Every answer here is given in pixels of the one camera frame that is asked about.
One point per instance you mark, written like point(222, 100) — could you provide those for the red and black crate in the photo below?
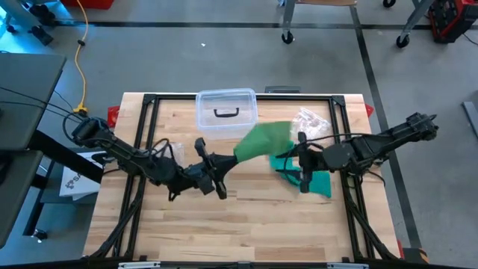
point(452, 18)

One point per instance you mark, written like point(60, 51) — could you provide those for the black office chair base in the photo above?
point(44, 35)

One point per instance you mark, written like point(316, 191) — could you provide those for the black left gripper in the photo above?
point(205, 175)

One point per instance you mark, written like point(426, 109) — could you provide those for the small black caster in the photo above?
point(40, 234)

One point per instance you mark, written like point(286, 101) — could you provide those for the crumpled clear plastic bag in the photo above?
point(313, 119)

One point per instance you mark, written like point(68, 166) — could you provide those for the flat clear plastic bag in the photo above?
point(177, 151)

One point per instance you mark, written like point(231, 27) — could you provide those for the grey metal bracket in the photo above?
point(282, 89)

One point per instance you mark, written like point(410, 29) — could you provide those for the grey cart leg with caster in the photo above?
point(402, 41)
point(287, 37)

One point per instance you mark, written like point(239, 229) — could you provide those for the red tag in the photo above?
point(369, 110)
point(113, 116)

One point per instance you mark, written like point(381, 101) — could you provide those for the red plastic bin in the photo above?
point(89, 3)

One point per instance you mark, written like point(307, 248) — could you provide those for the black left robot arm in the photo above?
point(127, 153)

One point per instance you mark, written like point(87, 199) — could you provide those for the teal elastic bandage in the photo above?
point(321, 185)

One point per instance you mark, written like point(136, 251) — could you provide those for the silver edge bracket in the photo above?
point(347, 266)
point(138, 265)

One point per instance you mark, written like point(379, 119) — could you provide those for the dark grey desk top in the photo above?
point(15, 179)
point(26, 93)

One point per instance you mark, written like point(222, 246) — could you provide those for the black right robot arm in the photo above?
point(373, 143)

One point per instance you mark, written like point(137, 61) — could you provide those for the black caster wheel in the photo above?
point(388, 3)

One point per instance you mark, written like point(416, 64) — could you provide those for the clear plastic storage box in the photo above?
point(209, 129)

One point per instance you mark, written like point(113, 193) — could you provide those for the white printed cardboard sign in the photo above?
point(76, 187)

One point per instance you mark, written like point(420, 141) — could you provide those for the dark green elastic bandage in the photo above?
point(265, 140)

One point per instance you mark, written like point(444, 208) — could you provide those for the black desk support beam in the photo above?
point(56, 149)

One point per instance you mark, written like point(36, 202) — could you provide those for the grey metal bar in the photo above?
point(471, 116)

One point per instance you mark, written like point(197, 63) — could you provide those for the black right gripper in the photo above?
point(315, 158)

